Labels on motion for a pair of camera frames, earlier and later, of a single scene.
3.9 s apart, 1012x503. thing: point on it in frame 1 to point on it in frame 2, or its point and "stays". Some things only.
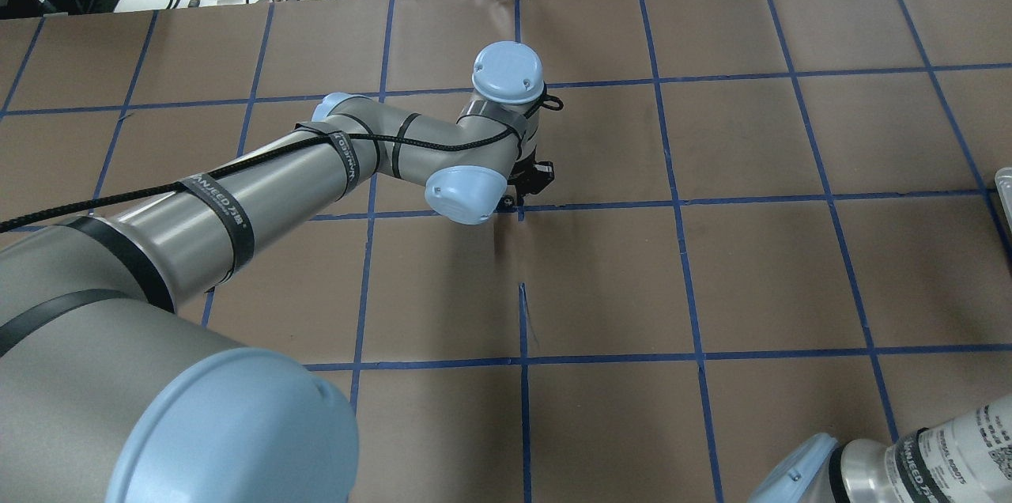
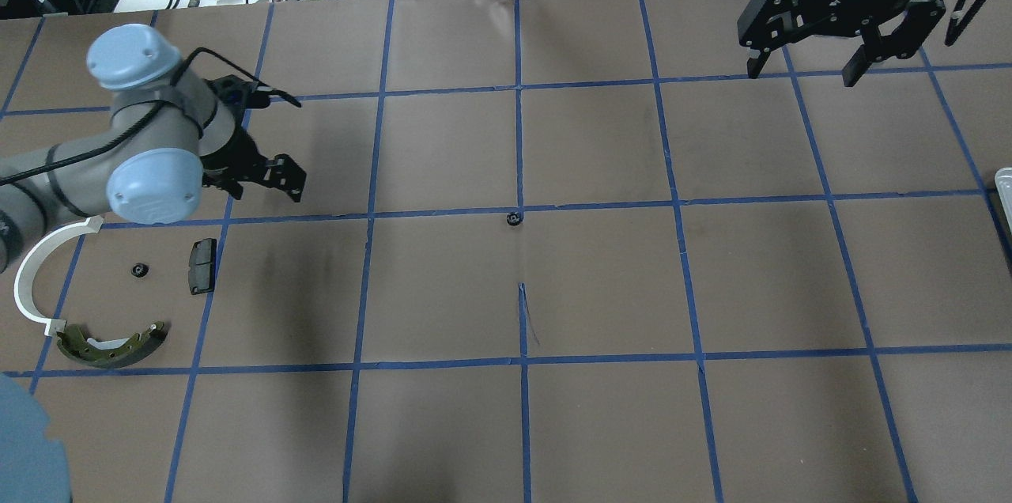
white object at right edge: (1003, 183) stays
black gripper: (542, 173) to (237, 90)
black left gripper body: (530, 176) to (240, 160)
